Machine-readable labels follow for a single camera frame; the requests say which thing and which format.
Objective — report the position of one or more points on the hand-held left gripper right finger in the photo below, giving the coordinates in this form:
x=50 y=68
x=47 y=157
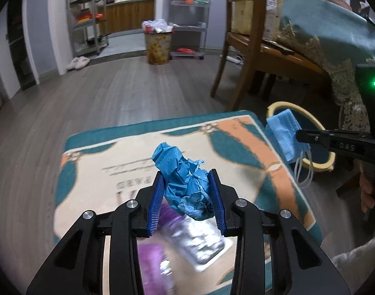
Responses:
x=218 y=202

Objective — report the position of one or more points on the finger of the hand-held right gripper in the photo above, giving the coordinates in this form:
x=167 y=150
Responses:
x=338 y=144

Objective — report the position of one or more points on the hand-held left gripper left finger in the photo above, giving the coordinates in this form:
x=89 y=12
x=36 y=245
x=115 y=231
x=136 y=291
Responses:
x=156 y=202

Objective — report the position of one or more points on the blue glove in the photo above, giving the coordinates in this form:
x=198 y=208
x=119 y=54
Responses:
x=181 y=178

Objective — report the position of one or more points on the yellow rimmed bin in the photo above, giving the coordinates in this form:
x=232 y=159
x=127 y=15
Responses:
x=310 y=119

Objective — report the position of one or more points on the blue face mask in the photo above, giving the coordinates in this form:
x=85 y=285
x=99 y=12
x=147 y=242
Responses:
x=282 y=132

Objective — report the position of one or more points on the person's right hand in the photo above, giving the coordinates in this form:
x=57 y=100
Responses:
x=366 y=196

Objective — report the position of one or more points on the printed teal seat cushion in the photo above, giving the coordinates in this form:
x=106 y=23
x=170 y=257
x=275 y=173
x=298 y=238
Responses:
x=113 y=159

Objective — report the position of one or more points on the teal embroidered tablecloth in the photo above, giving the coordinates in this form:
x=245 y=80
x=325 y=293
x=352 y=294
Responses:
x=322 y=30

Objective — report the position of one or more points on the black remote control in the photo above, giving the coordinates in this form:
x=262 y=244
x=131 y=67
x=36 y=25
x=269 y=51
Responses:
x=278 y=48

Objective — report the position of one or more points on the white fleece garment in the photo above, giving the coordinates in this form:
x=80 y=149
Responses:
x=359 y=267

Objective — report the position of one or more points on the white power strip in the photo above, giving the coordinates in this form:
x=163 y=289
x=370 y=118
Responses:
x=233 y=60

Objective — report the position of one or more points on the white printed paper bag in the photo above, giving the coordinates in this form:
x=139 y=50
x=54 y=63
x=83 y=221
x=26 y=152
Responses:
x=272 y=12

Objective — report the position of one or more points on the wooden chair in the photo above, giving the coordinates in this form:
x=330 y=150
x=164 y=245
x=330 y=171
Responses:
x=245 y=41

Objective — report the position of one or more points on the cardboard box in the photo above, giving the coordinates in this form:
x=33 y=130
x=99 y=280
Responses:
x=245 y=15

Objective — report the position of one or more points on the floral waste bin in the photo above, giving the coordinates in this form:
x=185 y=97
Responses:
x=158 y=49

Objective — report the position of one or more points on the red packet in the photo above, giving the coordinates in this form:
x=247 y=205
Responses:
x=185 y=50

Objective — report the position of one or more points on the white slipper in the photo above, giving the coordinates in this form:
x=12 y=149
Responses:
x=73 y=64
x=83 y=62

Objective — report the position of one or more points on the heap of white plastic bags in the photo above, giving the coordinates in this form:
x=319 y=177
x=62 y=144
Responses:
x=158 y=26

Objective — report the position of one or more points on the grey rolling cart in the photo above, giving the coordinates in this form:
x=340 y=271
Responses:
x=172 y=21

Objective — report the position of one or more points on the wooden kitchen cabinet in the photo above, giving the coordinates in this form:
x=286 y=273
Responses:
x=129 y=15

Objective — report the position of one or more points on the metal shelf rack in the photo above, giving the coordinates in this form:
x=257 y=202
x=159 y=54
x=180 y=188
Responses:
x=73 y=21

